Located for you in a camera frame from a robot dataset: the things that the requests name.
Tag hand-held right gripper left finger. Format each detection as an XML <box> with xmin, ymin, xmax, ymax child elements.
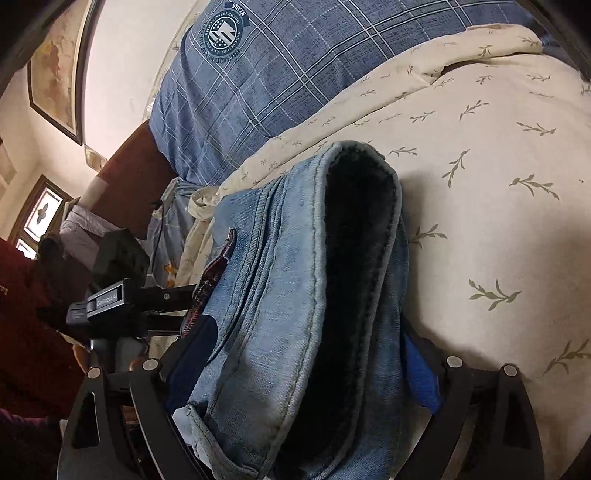
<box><xmin>55</xmin><ymin>316</ymin><xmax>220</xmax><ymax>480</ymax></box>

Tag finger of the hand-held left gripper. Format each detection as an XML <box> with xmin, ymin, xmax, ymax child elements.
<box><xmin>126</xmin><ymin>284</ymin><xmax>199</xmax><ymax>308</ymax></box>
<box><xmin>133</xmin><ymin>314</ymin><xmax>190</xmax><ymax>336</ymax></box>

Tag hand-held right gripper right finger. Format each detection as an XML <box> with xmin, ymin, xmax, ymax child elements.
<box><xmin>401</xmin><ymin>323</ymin><xmax>546</xmax><ymax>480</ymax></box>

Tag blue denim pants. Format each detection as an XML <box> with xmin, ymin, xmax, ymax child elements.
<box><xmin>178</xmin><ymin>141</ymin><xmax>444</xmax><ymax>480</ymax></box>

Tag light blue patterned bedsheet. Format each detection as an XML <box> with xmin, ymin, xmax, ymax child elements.
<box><xmin>145</xmin><ymin>178</ymin><xmax>204</xmax><ymax>287</ymax></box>

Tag pale grey cloth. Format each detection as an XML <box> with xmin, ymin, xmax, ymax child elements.
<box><xmin>60</xmin><ymin>198</ymin><xmax>125</xmax><ymax>259</ymax></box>

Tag wood-framed window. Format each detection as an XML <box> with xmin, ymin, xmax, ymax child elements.
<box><xmin>14</xmin><ymin>174</ymin><xmax>75</xmax><ymax>252</ymax></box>

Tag brown headboard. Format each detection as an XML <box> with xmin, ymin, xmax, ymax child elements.
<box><xmin>95</xmin><ymin>122</ymin><xmax>181</xmax><ymax>241</ymax></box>

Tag cream leaf-print blanket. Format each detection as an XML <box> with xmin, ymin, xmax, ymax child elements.
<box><xmin>173</xmin><ymin>23</ymin><xmax>591</xmax><ymax>480</ymax></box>

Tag blue plaid pillow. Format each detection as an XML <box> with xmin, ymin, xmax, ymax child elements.
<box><xmin>148</xmin><ymin>0</ymin><xmax>578</xmax><ymax>185</ymax></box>

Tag small wall frame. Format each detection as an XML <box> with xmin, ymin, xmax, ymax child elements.
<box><xmin>83</xmin><ymin>145</ymin><xmax>110</xmax><ymax>172</ymax></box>

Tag framed wall picture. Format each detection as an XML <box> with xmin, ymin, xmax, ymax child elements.
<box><xmin>27</xmin><ymin>0</ymin><xmax>105</xmax><ymax>146</ymax></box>

